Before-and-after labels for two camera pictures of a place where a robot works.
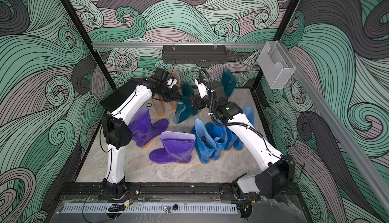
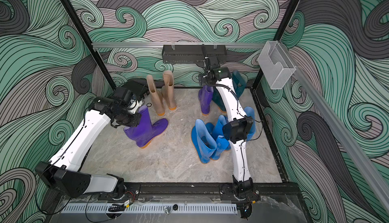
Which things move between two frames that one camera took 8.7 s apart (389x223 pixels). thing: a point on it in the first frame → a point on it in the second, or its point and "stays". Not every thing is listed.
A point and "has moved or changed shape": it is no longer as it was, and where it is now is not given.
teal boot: x=228 y=81 has moved or changed shape
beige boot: x=159 y=104 stays
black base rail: x=172 y=190 stays
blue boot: x=204 y=144 stays
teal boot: x=184 y=109 has moved or changed shape
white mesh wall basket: x=276 y=65 stays
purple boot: x=144 y=129 stays
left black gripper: x=174 y=93 → x=136 y=120
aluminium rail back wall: x=167 y=45 stays
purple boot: x=177 y=148 has moved or changed shape
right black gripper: x=198 y=99 → x=202 y=80
